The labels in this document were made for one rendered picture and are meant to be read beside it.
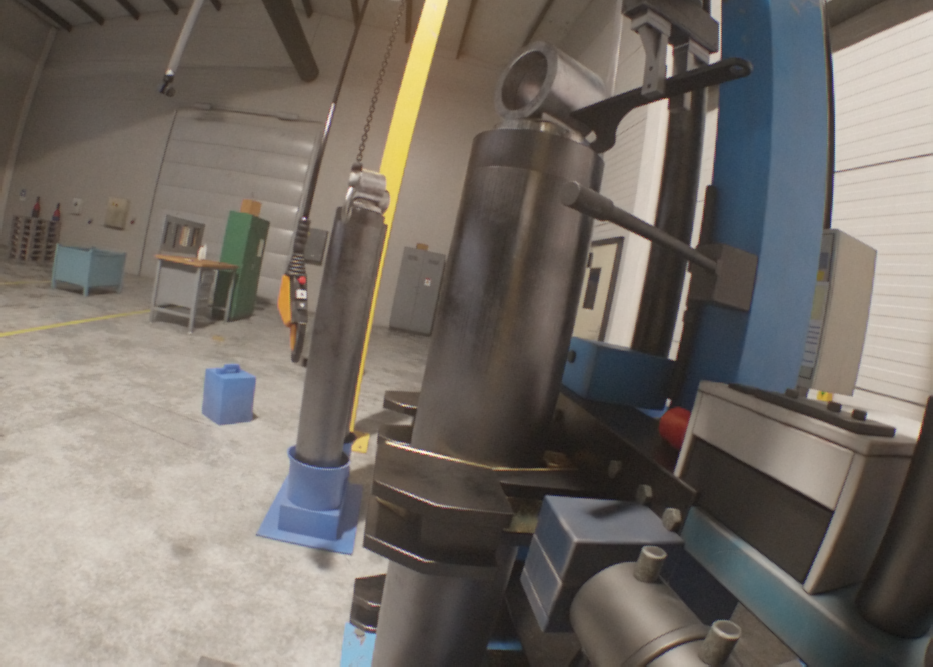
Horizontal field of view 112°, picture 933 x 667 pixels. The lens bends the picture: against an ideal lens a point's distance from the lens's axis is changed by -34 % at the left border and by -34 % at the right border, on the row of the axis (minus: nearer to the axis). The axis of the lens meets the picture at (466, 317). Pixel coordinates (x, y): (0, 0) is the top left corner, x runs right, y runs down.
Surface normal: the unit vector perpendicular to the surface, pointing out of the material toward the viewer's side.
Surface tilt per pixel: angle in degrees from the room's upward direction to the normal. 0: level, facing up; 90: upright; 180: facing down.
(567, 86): 104
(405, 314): 90
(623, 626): 49
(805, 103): 90
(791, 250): 90
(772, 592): 90
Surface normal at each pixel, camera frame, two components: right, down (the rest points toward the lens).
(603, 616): -0.78, -0.61
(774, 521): -0.97, -0.19
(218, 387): -0.47, -0.04
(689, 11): 0.39, 0.13
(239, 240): 0.12, 0.08
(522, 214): -0.15, 0.02
